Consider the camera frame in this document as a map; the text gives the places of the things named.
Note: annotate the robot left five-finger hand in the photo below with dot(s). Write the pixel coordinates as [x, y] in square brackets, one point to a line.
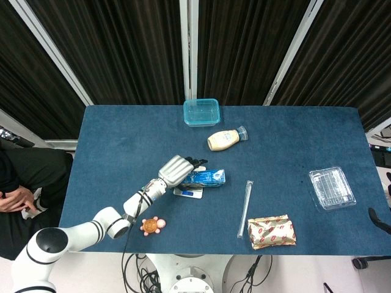
[177, 169]

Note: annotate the robot right five-finger hand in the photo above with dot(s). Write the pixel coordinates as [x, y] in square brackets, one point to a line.
[380, 221]

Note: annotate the silver kitchen scale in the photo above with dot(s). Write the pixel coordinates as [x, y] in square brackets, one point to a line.
[187, 193]

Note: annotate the blue carton box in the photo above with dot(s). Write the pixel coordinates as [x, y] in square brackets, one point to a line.
[210, 177]

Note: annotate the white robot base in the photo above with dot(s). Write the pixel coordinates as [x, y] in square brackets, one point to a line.
[191, 274]

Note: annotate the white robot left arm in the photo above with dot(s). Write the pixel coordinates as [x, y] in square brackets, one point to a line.
[82, 229]

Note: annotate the black caster wheel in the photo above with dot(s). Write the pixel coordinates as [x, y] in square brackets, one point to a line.
[360, 263]

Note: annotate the cream squeeze bottle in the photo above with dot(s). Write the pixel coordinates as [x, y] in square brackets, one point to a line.
[223, 139]

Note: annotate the clear plastic clamshell tray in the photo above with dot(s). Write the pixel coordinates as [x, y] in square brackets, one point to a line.
[331, 189]

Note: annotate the blue clear plastic container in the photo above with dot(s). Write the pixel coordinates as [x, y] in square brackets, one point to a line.
[201, 113]

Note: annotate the orange pink turtle toy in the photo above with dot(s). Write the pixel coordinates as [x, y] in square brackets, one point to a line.
[150, 226]

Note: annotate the wrapped clear straw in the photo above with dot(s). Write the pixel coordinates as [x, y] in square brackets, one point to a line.
[246, 207]

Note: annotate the blue table cloth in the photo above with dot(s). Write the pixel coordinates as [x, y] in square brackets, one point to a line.
[275, 146]

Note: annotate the dark pleated curtain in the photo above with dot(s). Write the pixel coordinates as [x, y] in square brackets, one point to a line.
[244, 45]
[24, 76]
[122, 45]
[351, 61]

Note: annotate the seated person in black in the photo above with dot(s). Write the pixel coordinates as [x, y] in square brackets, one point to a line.
[24, 164]

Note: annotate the white frame rail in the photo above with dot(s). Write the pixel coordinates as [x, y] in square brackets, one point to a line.
[378, 126]
[61, 145]

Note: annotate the white frame post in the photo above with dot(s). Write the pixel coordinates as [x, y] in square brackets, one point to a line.
[51, 50]
[292, 52]
[187, 45]

